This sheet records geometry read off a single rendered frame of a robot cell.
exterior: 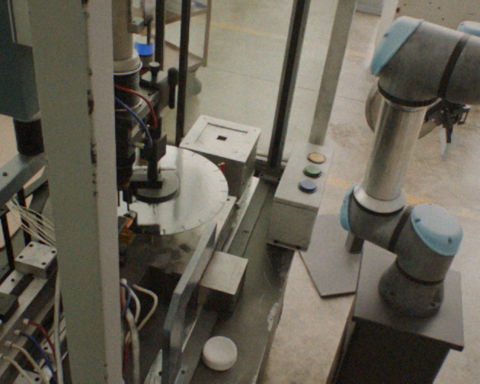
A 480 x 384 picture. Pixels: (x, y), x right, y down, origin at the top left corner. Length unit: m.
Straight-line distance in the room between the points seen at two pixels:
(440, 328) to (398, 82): 0.60
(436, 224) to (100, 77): 1.00
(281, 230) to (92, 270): 0.99
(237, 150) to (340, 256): 1.19
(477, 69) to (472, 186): 2.37
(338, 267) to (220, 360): 1.42
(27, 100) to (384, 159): 0.68
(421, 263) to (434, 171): 2.11
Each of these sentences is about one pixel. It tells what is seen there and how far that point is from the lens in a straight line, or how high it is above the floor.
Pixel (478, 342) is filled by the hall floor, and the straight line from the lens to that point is 2.50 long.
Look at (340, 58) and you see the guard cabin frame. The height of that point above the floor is 1.15.
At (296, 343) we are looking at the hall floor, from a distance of 2.23.
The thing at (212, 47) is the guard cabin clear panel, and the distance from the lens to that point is 1.59.
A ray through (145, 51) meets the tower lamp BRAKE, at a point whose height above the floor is 1.14.
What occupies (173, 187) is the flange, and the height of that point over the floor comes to 0.96.
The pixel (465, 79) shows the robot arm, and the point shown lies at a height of 1.34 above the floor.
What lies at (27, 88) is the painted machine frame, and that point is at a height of 1.27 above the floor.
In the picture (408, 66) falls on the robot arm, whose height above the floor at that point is 1.33.
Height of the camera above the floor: 1.72
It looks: 37 degrees down
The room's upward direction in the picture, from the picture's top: 8 degrees clockwise
